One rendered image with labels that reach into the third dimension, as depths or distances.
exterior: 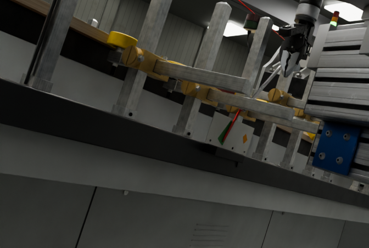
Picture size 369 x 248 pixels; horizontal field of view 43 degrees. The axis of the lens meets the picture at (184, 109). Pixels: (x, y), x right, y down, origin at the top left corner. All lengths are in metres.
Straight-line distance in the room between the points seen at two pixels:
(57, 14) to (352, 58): 0.56
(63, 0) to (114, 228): 0.84
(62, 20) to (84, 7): 10.94
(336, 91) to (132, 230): 0.98
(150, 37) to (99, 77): 0.26
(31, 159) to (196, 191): 0.62
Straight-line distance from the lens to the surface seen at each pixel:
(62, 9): 0.97
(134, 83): 1.12
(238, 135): 1.53
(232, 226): 2.17
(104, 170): 1.15
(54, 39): 0.96
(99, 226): 1.51
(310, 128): 1.45
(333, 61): 0.89
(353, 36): 0.87
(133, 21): 12.19
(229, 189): 1.64
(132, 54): 1.11
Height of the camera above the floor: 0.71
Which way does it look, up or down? 3 degrees up
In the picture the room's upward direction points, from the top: 18 degrees clockwise
